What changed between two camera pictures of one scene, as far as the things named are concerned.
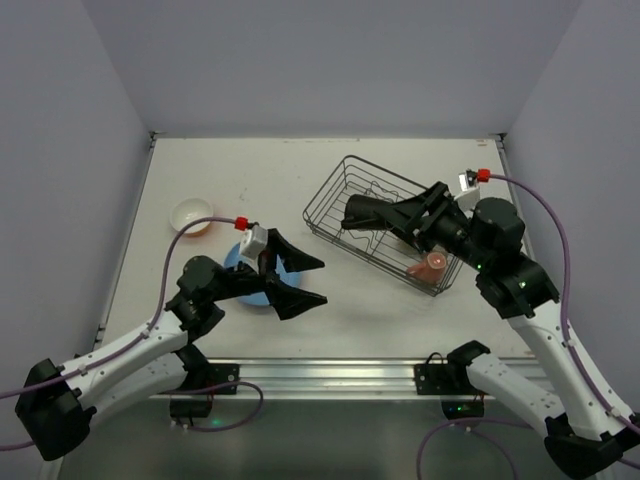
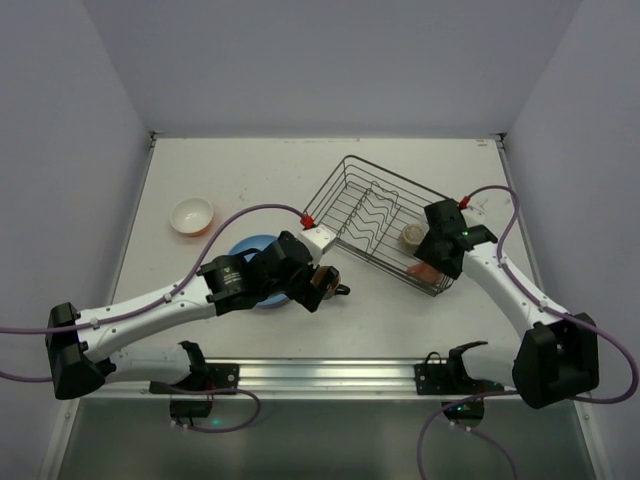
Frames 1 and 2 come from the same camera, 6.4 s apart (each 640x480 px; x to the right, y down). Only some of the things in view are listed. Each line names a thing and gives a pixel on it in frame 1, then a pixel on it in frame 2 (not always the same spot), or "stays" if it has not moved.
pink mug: [430, 270] stays
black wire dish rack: [359, 176] stays
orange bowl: [188, 210] stays
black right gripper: [430, 212] → [431, 251]
